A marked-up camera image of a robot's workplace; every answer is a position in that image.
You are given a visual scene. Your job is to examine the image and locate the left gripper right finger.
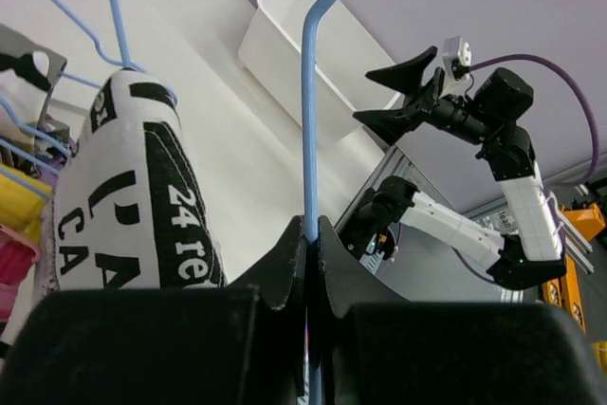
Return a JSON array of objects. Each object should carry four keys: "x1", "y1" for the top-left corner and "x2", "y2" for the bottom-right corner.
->
[{"x1": 318, "y1": 217, "x2": 606, "y2": 404}]

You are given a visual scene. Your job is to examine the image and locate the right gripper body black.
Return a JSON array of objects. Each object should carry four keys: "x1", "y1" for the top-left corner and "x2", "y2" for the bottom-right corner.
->
[{"x1": 404, "y1": 67, "x2": 469, "y2": 123}]

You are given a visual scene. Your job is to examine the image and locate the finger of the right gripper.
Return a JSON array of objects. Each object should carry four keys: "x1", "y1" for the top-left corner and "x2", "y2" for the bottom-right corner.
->
[
  {"x1": 365, "y1": 46, "x2": 438, "y2": 96},
  {"x1": 353, "y1": 104, "x2": 429, "y2": 145}
]

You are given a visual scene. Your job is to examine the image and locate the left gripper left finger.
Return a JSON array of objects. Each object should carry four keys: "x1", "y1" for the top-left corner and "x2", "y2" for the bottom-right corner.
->
[{"x1": 1, "y1": 216, "x2": 305, "y2": 404}]

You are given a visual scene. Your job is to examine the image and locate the black white newspaper print trousers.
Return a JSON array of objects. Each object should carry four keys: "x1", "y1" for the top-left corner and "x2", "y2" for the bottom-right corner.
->
[{"x1": 34, "y1": 68, "x2": 227, "y2": 299}]

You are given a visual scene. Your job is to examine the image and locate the pink camouflage trousers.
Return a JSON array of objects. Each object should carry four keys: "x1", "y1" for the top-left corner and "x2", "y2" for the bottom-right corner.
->
[{"x1": 1, "y1": 252, "x2": 35, "y2": 332}]

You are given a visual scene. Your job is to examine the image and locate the pink wire hanger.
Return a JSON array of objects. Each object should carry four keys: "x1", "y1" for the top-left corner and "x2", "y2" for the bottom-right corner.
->
[{"x1": 1, "y1": 225, "x2": 42, "y2": 263}]

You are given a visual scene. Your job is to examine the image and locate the lilac purple trousers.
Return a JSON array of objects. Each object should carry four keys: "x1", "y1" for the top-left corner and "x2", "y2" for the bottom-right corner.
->
[{"x1": 34, "y1": 137, "x2": 76, "y2": 179}]

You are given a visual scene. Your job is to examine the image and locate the yellow trousers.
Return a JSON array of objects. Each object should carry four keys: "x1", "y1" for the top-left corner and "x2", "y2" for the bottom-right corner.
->
[{"x1": 1, "y1": 175, "x2": 48, "y2": 243}]

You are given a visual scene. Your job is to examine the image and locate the blue hanger with yellow trousers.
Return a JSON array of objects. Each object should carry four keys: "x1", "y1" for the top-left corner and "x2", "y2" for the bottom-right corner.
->
[{"x1": 1, "y1": 138, "x2": 58, "y2": 199}]

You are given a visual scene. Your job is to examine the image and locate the purple grey camouflage trousers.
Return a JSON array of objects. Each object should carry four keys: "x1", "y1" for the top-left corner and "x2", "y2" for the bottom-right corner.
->
[{"x1": 1, "y1": 25, "x2": 70, "y2": 142}]

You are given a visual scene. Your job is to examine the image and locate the white plastic basket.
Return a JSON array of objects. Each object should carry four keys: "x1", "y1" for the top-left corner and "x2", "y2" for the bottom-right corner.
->
[{"x1": 236, "y1": 0, "x2": 404, "y2": 143}]

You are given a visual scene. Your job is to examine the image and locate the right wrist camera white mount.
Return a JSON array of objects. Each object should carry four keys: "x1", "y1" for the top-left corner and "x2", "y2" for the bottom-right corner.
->
[{"x1": 442, "y1": 36, "x2": 472, "y2": 94}]

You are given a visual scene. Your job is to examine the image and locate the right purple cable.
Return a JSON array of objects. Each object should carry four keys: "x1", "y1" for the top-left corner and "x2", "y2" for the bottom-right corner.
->
[{"x1": 445, "y1": 53, "x2": 607, "y2": 283}]

